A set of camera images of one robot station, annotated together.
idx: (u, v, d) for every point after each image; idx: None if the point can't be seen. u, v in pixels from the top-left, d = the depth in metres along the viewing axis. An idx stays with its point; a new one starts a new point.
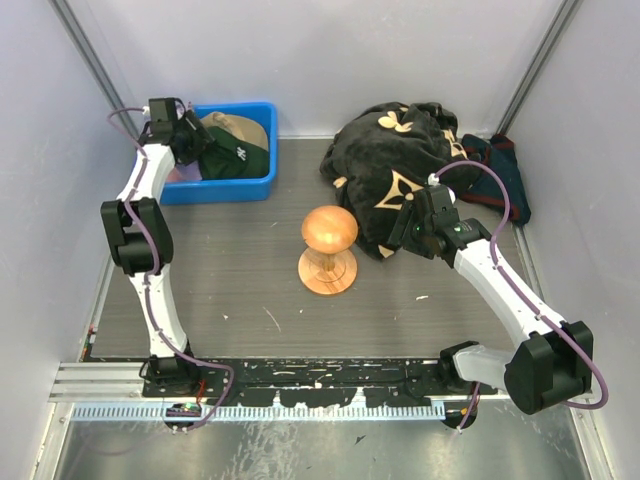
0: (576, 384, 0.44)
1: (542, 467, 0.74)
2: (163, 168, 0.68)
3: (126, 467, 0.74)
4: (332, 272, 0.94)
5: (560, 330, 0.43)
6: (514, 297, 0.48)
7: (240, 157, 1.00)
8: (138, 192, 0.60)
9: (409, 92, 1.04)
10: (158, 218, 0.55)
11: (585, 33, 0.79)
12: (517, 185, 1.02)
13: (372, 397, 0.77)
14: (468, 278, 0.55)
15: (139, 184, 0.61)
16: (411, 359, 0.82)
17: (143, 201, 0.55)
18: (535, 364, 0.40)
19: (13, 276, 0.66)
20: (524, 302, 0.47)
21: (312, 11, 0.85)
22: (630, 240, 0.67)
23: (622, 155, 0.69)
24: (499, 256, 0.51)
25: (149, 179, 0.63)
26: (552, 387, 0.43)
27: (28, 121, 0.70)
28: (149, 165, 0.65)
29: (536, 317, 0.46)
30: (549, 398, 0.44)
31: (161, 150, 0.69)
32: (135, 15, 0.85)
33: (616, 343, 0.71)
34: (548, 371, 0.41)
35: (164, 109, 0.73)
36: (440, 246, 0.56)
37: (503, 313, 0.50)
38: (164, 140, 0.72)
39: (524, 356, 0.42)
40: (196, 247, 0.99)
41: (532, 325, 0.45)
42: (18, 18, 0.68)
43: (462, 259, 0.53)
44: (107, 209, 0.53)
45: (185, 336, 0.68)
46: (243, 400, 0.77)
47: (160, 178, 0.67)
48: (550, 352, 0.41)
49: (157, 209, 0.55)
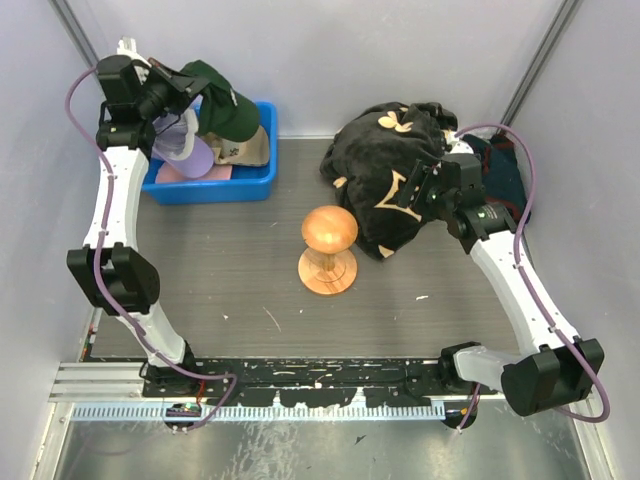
0: (573, 395, 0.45)
1: (543, 467, 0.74)
2: (136, 176, 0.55)
3: (125, 467, 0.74)
4: (333, 272, 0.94)
5: (574, 346, 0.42)
6: (531, 304, 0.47)
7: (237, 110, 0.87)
8: (109, 236, 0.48)
9: (410, 92, 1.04)
10: (132, 271, 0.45)
11: (586, 33, 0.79)
12: (517, 185, 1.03)
13: (372, 397, 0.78)
14: (483, 271, 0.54)
15: (109, 222, 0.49)
16: (411, 359, 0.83)
17: (116, 252, 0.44)
18: (539, 376, 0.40)
19: (13, 276, 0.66)
20: (540, 312, 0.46)
21: (312, 11, 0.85)
22: (631, 240, 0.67)
23: (622, 155, 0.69)
24: (522, 258, 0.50)
25: (120, 211, 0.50)
26: (550, 395, 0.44)
27: (28, 121, 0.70)
28: (118, 184, 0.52)
29: (550, 330, 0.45)
30: (544, 403, 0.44)
31: (129, 156, 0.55)
32: (135, 15, 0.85)
33: (616, 343, 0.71)
34: (549, 384, 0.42)
35: (120, 87, 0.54)
36: (459, 230, 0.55)
37: (514, 315, 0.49)
38: (128, 135, 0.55)
39: (528, 366, 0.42)
40: (196, 247, 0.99)
41: (543, 338, 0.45)
42: (17, 18, 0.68)
43: (481, 250, 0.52)
44: (72, 260, 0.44)
45: (184, 339, 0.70)
46: (243, 400, 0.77)
47: (135, 195, 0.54)
48: (558, 366, 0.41)
49: (133, 260, 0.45)
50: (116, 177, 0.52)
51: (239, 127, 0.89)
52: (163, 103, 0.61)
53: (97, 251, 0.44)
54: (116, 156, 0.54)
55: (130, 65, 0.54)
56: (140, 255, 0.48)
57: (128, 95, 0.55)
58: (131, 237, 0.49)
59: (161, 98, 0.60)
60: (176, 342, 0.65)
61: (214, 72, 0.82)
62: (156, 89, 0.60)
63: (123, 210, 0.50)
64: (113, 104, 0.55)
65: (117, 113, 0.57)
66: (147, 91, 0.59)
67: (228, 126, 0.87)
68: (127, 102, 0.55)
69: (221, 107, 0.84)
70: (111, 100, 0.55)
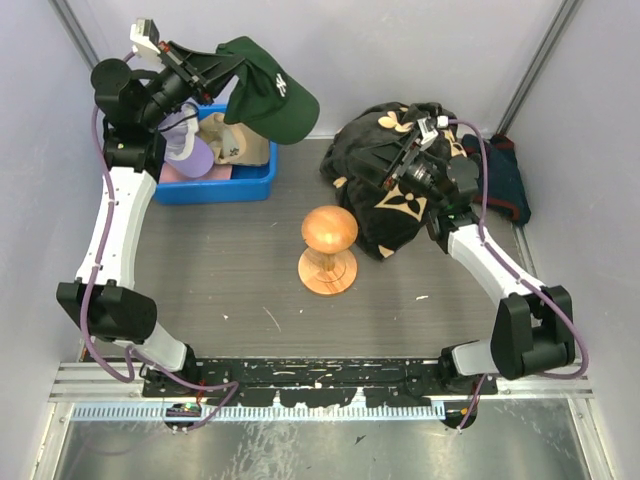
0: (558, 352, 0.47)
1: (542, 467, 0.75)
2: (139, 203, 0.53)
3: (126, 467, 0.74)
4: (332, 272, 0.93)
5: (540, 290, 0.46)
6: (498, 266, 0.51)
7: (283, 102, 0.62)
8: (103, 270, 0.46)
9: (410, 92, 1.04)
10: (121, 313, 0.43)
11: (586, 33, 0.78)
12: (517, 185, 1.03)
13: (372, 397, 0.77)
14: (462, 260, 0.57)
15: (104, 255, 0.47)
16: (411, 359, 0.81)
17: (105, 293, 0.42)
18: (514, 319, 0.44)
19: (13, 276, 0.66)
20: (507, 270, 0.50)
21: (312, 11, 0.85)
22: (630, 242, 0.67)
23: (623, 155, 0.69)
24: (486, 234, 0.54)
25: (118, 244, 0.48)
26: (533, 349, 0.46)
27: (28, 121, 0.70)
28: (119, 212, 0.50)
29: (517, 281, 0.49)
30: (532, 360, 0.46)
31: (134, 181, 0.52)
32: (135, 15, 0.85)
33: (616, 344, 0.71)
34: (527, 331, 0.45)
35: (122, 107, 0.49)
36: (434, 233, 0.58)
37: (490, 285, 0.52)
38: (134, 155, 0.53)
39: (503, 318, 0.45)
40: (196, 247, 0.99)
41: (511, 287, 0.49)
42: (18, 18, 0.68)
43: (455, 240, 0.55)
44: (62, 296, 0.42)
45: (184, 345, 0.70)
46: (243, 400, 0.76)
47: (136, 223, 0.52)
48: (526, 307, 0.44)
49: (122, 304, 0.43)
50: (116, 203, 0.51)
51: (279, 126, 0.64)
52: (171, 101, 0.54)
53: (88, 287, 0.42)
54: (119, 178, 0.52)
55: (128, 81, 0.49)
56: (134, 292, 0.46)
57: (129, 112, 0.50)
58: (126, 272, 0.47)
59: (169, 97, 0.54)
60: (177, 349, 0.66)
61: (260, 51, 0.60)
62: (165, 87, 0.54)
63: (122, 240, 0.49)
64: (116, 121, 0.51)
65: (120, 129, 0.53)
66: (155, 93, 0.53)
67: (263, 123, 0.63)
68: (131, 120, 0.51)
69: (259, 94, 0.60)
70: (113, 117, 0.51)
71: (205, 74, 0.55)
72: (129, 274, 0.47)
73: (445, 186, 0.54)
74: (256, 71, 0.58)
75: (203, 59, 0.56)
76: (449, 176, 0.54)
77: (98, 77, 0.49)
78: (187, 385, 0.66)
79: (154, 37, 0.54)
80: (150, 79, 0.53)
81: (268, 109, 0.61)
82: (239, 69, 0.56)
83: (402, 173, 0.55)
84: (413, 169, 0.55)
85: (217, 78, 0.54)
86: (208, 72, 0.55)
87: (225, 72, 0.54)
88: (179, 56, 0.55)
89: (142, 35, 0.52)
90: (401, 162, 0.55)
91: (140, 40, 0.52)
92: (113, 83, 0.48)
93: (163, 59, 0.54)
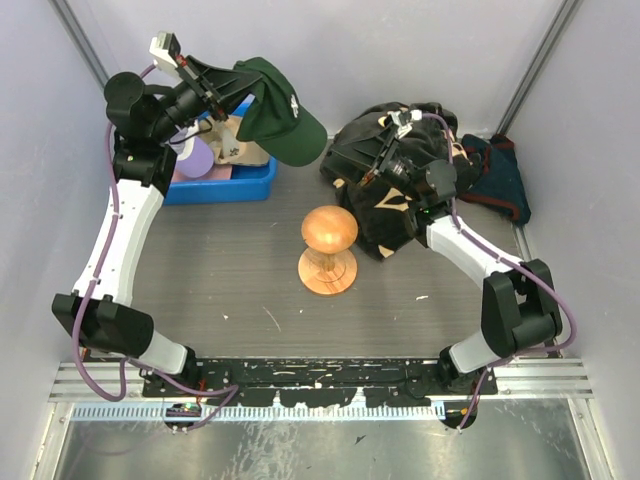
0: (547, 323, 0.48)
1: (542, 467, 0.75)
2: (143, 218, 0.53)
3: (126, 467, 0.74)
4: (332, 272, 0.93)
5: (520, 265, 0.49)
6: (477, 250, 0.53)
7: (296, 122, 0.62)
8: (100, 285, 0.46)
9: (410, 92, 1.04)
10: (113, 329, 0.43)
11: (586, 33, 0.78)
12: (517, 185, 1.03)
13: (372, 397, 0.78)
14: (441, 250, 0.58)
15: (103, 268, 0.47)
16: (411, 359, 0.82)
17: (100, 309, 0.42)
18: (499, 296, 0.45)
19: (13, 276, 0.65)
20: (485, 252, 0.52)
21: (312, 11, 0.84)
22: (630, 242, 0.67)
23: (622, 156, 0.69)
24: (461, 222, 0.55)
25: (117, 258, 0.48)
26: (523, 324, 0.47)
27: (28, 121, 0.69)
28: (122, 226, 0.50)
29: (497, 260, 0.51)
30: (525, 334, 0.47)
31: (139, 195, 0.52)
32: (135, 15, 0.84)
33: (616, 343, 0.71)
34: (514, 306, 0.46)
35: (133, 122, 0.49)
36: (415, 228, 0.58)
37: (473, 269, 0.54)
38: (142, 169, 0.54)
39: (489, 297, 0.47)
40: (196, 247, 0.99)
41: (493, 267, 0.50)
42: (19, 18, 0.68)
43: (433, 234, 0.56)
44: (58, 306, 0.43)
45: (185, 347, 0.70)
46: (243, 400, 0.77)
47: (138, 238, 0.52)
48: (509, 283, 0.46)
49: (115, 321, 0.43)
50: (119, 217, 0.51)
51: (293, 148, 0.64)
52: (184, 116, 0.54)
53: (84, 300, 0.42)
54: (125, 191, 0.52)
55: (141, 95, 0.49)
56: (130, 310, 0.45)
57: (141, 127, 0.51)
58: (124, 288, 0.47)
59: (182, 111, 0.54)
60: (177, 352, 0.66)
61: (277, 71, 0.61)
62: (179, 101, 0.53)
63: (123, 255, 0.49)
64: (126, 134, 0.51)
65: (131, 142, 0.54)
66: (168, 106, 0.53)
67: (274, 142, 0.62)
68: (142, 134, 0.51)
69: (273, 113, 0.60)
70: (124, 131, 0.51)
71: (221, 90, 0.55)
72: (127, 290, 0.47)
73: (423, 185, 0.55)
74: (273, 90, 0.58)
75: (220, 74, 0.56)
76: (427, 180, 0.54)
77: (111, 91, 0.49)
78: (185, 389, 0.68)
79: (174, 51, 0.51)
80: (164, 92, 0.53)
81: (281, 128, 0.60)
82: (256, 86, 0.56)
83: (381, 167, 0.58)
84: (391, 165, 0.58)
85: (231, 95, 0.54)
86: (225, 88, 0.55)
87: (240, 91, 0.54)
88: (195, 70, 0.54)
89: (161, 49, 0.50)
90: (381, 157, 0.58)
91: (159, 53, 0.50)
92: (125, 98, 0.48)
93: (180, 73, 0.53)
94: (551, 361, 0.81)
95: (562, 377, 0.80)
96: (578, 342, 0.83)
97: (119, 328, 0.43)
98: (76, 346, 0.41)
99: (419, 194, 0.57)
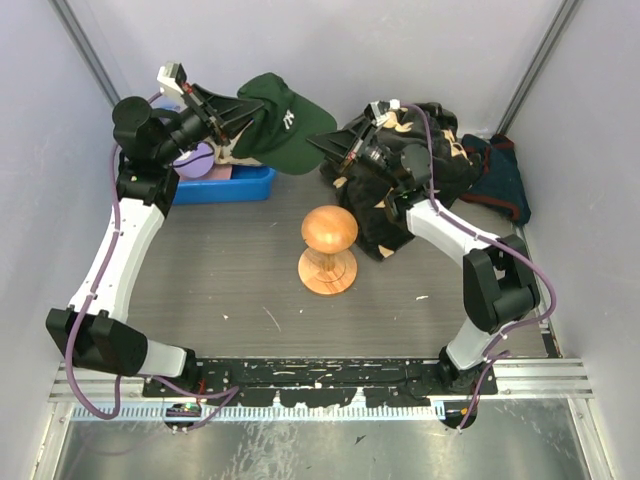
0: (528, 295, 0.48)
1: (542, 467, 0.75)
2: (143, 236, 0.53)
3: (126, 467, 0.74)
4: (332, 272, 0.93)
5: (496, 241, 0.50)
6: (457, 231, 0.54)
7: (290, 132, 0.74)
8: (97, 300, 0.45)
9: (410, 92, 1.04)
10: (107, 344, 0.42)
11: (586, 33, 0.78)
12: (517, 185, 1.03)
13: (372, 397, 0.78)
14: (421, 234, 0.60)
15: (100, 284, 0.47)
16: (411, 359, 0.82)
17: (95, 323, 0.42)
18: (478, 271, 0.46)
19: (13, 277, 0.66)
20: (463, 231, 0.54)
21: (313, 11, 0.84)
22: (631, 242, 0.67)
23: (622, 155, 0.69)
24: (439, 205, 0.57)
25: (115, 274, 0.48)
26: (504, 297, 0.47)
27: (28, 122, 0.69)
28: (122, 242, 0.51)
29: (474, 238, 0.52)
30: (507, 308, 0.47)
31: (141, 213, 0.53)
32: (136, 17, 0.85)
33: (616, 344, 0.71)
34: (495, 280, 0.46)
35: (140, 144, 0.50)
36: (394, 215, 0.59)
37: (453, 249, 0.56)
38: (144, 190, 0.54)
39: (469, 272, 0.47)
40: (196, 247, 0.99)
41: (470, 245, 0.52)
42: (18, 19, 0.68)
43: (413, 219, 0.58)
44: (51, 322, 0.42)
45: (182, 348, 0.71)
46: (243, 400, 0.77)
47: (138, 255, 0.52)
48: (486, 258, 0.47)
49: (111, 336, 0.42)
50: (119, 234, 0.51)
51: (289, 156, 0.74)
52: (189, 138, 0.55)
53: (80, 314, 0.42)
54: (125, 209, 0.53)
55: (149, 118, 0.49)
56: (126, 327, 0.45)
57: (146, 149, 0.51)
58: (119, 305, 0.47)
59: (187, 135, 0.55)
60: (177, 355, 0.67)
61: (274, 90, 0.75)
62: (185, 125, 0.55)
63: (119, 271, 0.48)
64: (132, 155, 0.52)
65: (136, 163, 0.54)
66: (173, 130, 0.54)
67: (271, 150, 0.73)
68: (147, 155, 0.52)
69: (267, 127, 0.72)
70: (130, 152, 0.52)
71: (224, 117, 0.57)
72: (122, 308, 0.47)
73: (400, 170, 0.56)
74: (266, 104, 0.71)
75: (224, 102, 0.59)
76: (404, 164, 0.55)
77: (120, 112, 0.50)
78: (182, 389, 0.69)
79: (181, 79, 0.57)
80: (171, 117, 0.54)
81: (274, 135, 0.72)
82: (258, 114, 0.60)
83: (359, 153, 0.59)
84: (368, 150, 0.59)
85: (234, 121, 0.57)
86: (229, 114, 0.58)
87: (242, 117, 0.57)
88: (201, 98, 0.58)
89: (168, 76, 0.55)
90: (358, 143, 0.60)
91: (167, 80, 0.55)
92: (132, 120, 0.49)
93: (186, 99, 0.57)
94: (551, 361, 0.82)
95: (562, 377, 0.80)
96: (578, 342, 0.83)
97: (113, 344, 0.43)
98: (69, 362, 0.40)
99: (397, 180, 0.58)
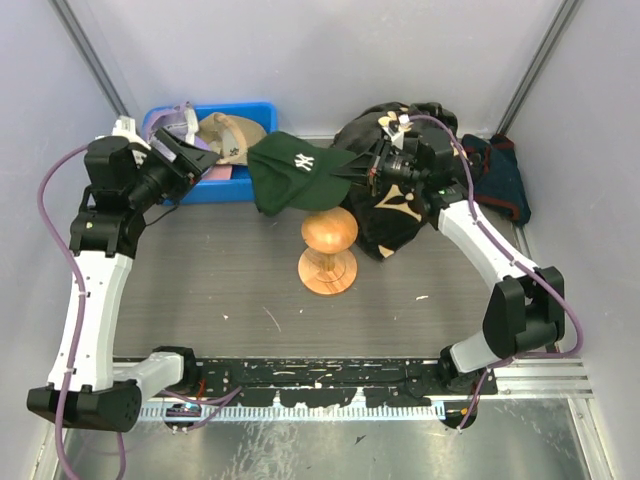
0: (549, 331, 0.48)
1: (543, 468, 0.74)
2: (114, 289, 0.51)
3: (126, 467, 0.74)
4: (332, 272, 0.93)
5: (532, 271, 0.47)
6: (492, 249, 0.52)
7: (312, 174, 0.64)
8: (76, 375, 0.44)
9: (410, 92, 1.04)
10: (98, 421, 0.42)
11: (586, 33, 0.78)
12: (517, 185, 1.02)
13: (372, 397, 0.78)
14: (451, 236, 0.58)
15: (77, 356, 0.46)
16: (411, 359, 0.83)
17: (82, 404, 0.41)
18: (507, 303, 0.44)
19: (13, 276, 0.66)
20: (500, 252, 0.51)
21: (312, 11, 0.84)
22: (631, 241, 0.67)
23: (622, 155, 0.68)
24: (478, 213, 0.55)
25: (92, 342, 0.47)
26: (526, 332, 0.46)
27: (27, 122, 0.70)
28: (93, 304, 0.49)
29: (511, 263, 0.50)
30: (524, 343, 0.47)
31: (107, 268, 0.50)
32: (135, 17, 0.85)
33: (617, 344, 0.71)
34: (521, 313, 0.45)
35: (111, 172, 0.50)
36: (426, 210, 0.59)
37: (483, 264, 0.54)
38: (106, 230, 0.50)
39: (497, 299, 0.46)
40: (196, 247, 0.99)
41: (506, 271, 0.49)
42: (18, 19, 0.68)
43: (446, 218, 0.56)
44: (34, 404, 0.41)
45: (181, 349, 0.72)
46: (243, 400, 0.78)
47: (112, 308, 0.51)
48: (519, 292, 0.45)
49: (100, 415, 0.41)
50: (89, 295, 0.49)
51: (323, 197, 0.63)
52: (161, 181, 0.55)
53: (61, 397, 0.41)
54: (89, 266, 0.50)
55: (125, 147, 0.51)
56: (114, 396, 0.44)
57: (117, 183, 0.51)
58: (102, 370, 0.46)
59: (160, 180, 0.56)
60: (176, 362, 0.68)
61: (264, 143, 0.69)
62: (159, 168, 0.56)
63: (95, 339, 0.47)
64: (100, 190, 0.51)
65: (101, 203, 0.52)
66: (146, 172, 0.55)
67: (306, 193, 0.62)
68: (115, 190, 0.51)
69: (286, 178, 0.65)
70: (98, 187, 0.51)
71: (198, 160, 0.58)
72: (106, 374, 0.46)
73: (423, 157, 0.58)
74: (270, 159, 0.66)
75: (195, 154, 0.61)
76: (426, 148, 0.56)
77: (93, 146, 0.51)
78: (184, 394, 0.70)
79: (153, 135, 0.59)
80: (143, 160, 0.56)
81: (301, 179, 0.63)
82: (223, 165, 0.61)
83: (380, 168, 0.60)
84: (389, 164, 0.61)
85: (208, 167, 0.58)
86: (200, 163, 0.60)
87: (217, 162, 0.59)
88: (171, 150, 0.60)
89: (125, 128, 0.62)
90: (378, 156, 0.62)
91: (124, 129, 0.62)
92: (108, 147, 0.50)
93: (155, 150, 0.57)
94: (551, 361, 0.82)
95: (561, 377, 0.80)
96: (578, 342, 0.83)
97: (103, 420, 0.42)
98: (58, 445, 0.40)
99: (422, 174, 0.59)
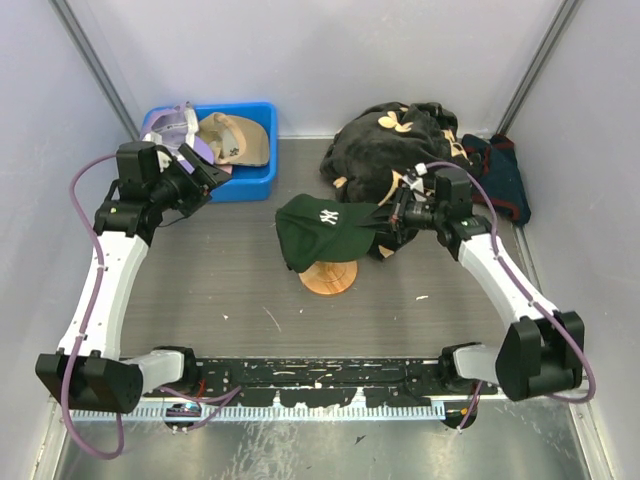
0: (561, 376, 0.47)
1: (542, 467, 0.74)
2: (130, 267, 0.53)
3: (126, 467, 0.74)
4: (333, 272, 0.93)
5: (552, 315, 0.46)
6: (511, 286, 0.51)
7: (338, 226, 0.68)
8: (87, 341, 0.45)
9: (410, 91, 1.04)
10: (103, 388, 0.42)
11: (586, 33, 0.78)
12: (517, 185, 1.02)
13: (372, 397, 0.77)
14: (469, 268, 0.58)
15: (89, 324, 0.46)
16: (411, 359, 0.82)
17: (89, 366, 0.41)
18: (523, 346, 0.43)
19: (13, 277, 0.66)
20: (519, 290, 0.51)
21: (313, 11, 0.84)
22: (630, 241, 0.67)
23: (622, 155, 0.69)
24: (500, 248, 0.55)
25: (104, 312, 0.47)
26: (540, 375, 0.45)
27: (27, 121, 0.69)
28: (108, 278, 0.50)
29: (529, 303, 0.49)
30: (537, 387, 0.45)
31: (125, 247, 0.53)
32: (135, 17, 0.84)
33: (616, 344, 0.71)
34: (538, 357, 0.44)
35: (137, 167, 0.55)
36: (448, 239, 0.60)
37: (500, 302, 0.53)
38: (125, 218, 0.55)
39: (512, 340, 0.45)
40: (195, 247, 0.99)
41: (524, 310, 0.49)
42: (19, 19, 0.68)
43: (465, 250, 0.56)
44: (41, 369, 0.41)
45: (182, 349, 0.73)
46: (243, 400, 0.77)
47: (125, 289, 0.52)
48: (538, 336, 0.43)
49: (106, 379, 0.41)
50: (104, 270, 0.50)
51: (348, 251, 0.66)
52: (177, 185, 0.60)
53: (70, 359, 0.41)
54: (110, 245, 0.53)
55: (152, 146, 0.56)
56: (120, 364, 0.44)
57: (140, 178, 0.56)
58: (112, 341, 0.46)
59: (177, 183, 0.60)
60: (176, 360, 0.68)
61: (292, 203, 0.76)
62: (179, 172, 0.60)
63: (107, 308, 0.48)
64: (125, 182, 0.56)
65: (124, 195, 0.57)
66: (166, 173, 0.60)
67: (332, 247, 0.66)
68: (138, 183, 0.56)
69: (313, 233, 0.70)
70: (123, 179, 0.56)
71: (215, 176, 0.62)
72: (115, 345, 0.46)
73: (440, 193, 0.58)
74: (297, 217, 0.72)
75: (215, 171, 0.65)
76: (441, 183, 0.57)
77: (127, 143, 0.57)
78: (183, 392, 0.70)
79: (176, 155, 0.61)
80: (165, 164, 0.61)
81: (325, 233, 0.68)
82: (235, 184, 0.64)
83: (401, 215, 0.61)
84: (411, 210, 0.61)
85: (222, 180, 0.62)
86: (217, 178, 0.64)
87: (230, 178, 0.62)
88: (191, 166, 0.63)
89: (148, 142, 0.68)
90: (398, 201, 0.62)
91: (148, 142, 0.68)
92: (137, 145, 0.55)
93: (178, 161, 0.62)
94: None
95: None
96: None
97: (109, 385, 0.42)
98: (65, 408, 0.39)
99: (440, 210, 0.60)
